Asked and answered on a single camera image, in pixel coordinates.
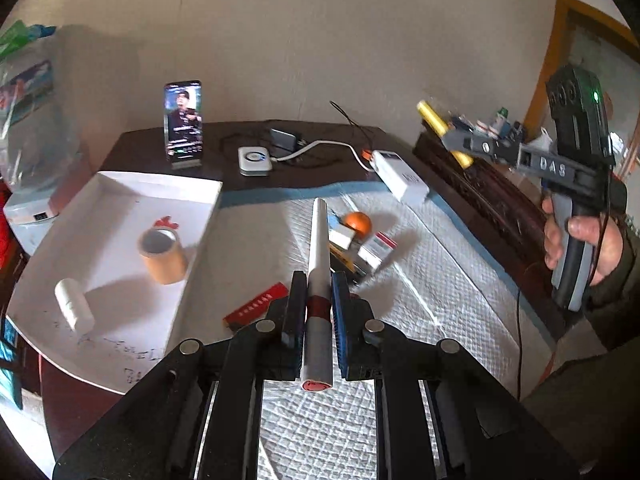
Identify grey power adapter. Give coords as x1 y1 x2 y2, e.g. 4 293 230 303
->
270 128 305 152

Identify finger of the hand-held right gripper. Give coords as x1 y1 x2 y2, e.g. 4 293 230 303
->
440 127 521 166

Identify white power strip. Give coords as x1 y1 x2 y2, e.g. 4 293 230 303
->
372 150 431 205

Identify green plastic bag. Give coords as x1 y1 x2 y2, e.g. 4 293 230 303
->
0 20 57 57

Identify red cushion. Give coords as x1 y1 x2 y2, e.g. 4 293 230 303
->
0 222 22 281

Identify white round-light router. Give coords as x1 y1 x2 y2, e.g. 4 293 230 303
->
237 146 274 177

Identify small white box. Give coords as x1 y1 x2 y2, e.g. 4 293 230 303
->
327 225 357 252

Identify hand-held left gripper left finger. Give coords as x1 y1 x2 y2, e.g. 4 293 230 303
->
52 271 307 480

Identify white cardboard tray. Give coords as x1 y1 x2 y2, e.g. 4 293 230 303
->
7 170 224 396

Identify white tube with red band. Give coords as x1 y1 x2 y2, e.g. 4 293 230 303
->
299 198 334 394

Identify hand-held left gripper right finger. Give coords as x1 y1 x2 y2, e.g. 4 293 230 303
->
332 271 581 480

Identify white water dispenser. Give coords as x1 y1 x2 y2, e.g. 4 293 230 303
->
2 165 96 256

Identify blue water bottle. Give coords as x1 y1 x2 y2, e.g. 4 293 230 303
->
0 27 82 196

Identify wooden door frame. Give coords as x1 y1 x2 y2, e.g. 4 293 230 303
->
525 0 640 133

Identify yellow tube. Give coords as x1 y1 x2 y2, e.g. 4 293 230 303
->
417 100 474 169

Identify orange fruit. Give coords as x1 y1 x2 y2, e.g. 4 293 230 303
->
345 211 372 238

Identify white cable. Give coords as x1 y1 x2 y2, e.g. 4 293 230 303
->
272 140 377 174

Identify small white bottle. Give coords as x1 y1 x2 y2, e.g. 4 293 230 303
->
54 278 96 334

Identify red and white box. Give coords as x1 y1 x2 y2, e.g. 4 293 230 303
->
357 232 399 272

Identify white quilted pad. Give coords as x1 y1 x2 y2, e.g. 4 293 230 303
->
200 182 566 480

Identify teal seat cushion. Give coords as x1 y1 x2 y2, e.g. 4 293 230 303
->
0 315 24 411

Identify smartphone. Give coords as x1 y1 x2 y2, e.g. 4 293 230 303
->
163 80 204 166

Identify brown tape roll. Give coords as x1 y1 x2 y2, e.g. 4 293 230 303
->
138 228 189 285

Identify person's right hand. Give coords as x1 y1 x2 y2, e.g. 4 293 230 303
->
542 195 626 286

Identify person's right forearm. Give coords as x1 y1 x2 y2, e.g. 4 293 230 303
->
520 210 640 471

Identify red strip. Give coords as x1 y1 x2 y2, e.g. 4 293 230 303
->
222 282 291 331

